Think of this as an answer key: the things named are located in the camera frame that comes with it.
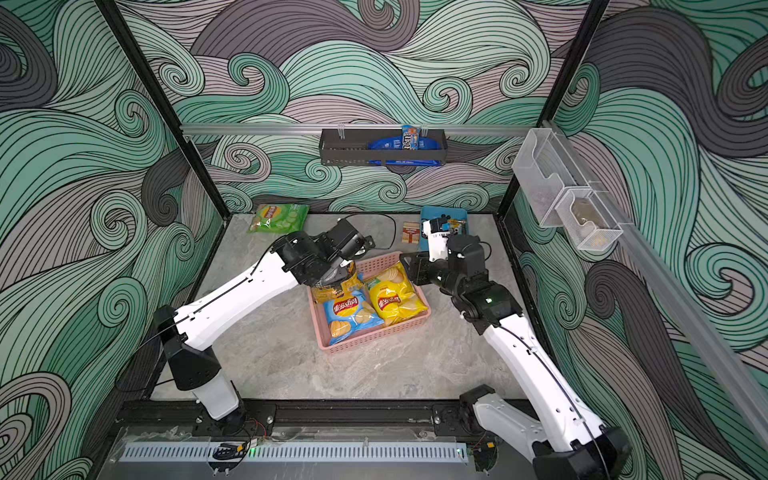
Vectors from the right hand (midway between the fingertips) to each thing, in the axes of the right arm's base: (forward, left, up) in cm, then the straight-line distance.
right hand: (411, 255), depth 71 cm
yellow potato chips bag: (+1, +4, -23) cm, 24 cm away
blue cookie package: (+40, +2, +6) cm, 40 cm away
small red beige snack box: (+32, -4, -28) cm, 43 cm away
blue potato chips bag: (-5, +17, -21) cm, 27 cm away
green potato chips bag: (+35, +46, -22) cm, 61 cm away
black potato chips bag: (-2, +24, -14) cm, 28 cm away
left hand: (+3, +21, -1) cm, 21 cm away
